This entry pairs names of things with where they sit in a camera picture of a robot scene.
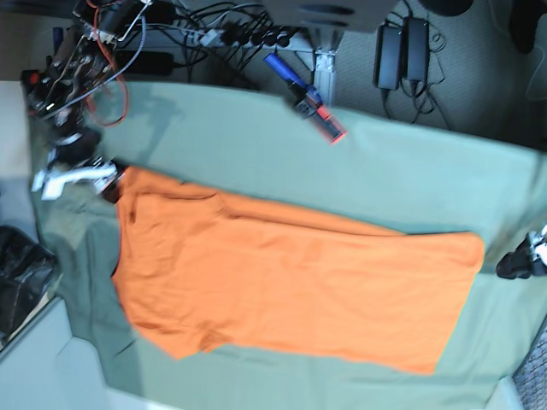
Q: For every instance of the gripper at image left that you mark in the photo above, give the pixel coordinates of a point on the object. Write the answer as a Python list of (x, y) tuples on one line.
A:
[(77, 158)]

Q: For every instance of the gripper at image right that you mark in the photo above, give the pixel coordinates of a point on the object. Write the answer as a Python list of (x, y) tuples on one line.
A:
[(528, 259)]

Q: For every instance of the orange T-shirt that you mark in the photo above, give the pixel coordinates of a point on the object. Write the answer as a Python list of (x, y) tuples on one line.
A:
[(200, 268)]

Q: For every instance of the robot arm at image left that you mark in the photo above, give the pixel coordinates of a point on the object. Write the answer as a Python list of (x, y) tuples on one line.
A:
[(83, 63)]

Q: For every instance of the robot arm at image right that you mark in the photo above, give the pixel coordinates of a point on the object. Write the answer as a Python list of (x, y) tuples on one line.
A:
[(527, 260)]

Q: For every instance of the black plastic bag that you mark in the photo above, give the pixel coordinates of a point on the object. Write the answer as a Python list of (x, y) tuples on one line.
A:
[(27, 269)]

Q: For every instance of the grey patterned chair corner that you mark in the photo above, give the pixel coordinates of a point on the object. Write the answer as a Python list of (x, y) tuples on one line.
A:
[(530, 376)]

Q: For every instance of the blue clamp at left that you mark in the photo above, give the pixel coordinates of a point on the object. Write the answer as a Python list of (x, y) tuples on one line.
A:
[(38, 85)]

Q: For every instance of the blue clamp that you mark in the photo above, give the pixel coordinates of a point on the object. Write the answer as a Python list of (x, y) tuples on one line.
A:
[(38, 85), (308, 100)]

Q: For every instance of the black power brick left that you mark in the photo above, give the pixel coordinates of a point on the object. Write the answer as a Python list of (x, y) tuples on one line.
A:
[(147, 62)]

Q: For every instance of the green table cloth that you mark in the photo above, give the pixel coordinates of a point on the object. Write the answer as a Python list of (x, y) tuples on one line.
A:
[(408, 178)]

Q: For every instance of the blue clamp at centre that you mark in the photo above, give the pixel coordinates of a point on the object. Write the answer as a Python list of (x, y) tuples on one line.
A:
[(308, 100)]

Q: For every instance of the power strip with plugs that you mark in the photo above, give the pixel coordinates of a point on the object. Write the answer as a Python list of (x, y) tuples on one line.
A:
[(243, 36)]

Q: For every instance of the black power adapter inner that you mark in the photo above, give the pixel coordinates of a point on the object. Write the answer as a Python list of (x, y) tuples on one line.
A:
[(386, 73)]

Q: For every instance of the black power adapter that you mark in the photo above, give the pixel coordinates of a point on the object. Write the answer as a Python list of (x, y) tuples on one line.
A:
[(386, 73), (416, 49)]

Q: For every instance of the black power adapter outer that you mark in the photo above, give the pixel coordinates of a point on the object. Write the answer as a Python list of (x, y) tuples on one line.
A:
[(416, 49)]

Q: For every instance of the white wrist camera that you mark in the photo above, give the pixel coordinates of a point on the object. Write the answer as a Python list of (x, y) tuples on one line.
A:
[(49, 183)]

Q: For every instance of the aluminium frame post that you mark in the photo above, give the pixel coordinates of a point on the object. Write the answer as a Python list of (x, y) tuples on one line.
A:
[(319, 58)]

